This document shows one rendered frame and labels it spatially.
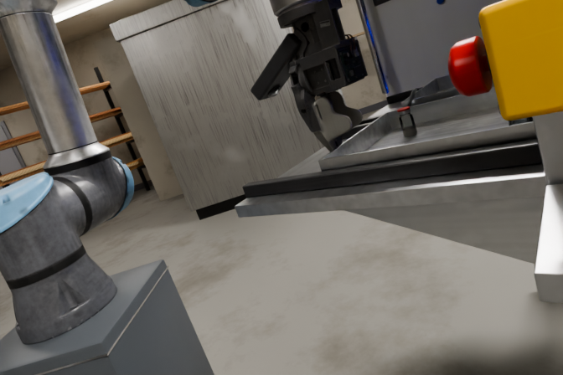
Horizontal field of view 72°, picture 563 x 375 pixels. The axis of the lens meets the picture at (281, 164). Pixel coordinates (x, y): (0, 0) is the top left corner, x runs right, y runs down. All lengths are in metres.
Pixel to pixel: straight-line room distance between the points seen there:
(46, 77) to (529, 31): 0.70
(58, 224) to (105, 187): 0.12
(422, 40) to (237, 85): 2.58
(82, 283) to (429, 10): 1.22
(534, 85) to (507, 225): 0.28
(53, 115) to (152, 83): 3.22
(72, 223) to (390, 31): 1.14
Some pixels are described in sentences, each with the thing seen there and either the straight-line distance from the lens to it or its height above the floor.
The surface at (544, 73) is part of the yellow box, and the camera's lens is 0.27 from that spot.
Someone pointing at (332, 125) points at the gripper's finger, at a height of 0.95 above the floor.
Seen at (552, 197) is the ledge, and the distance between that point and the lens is 0.36.
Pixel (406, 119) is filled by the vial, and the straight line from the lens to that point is 0.65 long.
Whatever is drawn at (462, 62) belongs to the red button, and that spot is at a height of 1.00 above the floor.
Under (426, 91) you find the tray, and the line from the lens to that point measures 0.97.
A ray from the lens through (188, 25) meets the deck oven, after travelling 3.90.
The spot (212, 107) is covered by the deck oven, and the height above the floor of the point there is 1.04.
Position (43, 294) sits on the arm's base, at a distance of 0.71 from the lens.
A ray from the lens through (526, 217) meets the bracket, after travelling 0.52.
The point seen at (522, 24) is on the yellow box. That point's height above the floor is 1.01.
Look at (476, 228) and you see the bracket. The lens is 0.54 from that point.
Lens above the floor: 1.03
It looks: 11 degrees down
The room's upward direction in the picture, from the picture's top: 20 degrees counter-clockwise
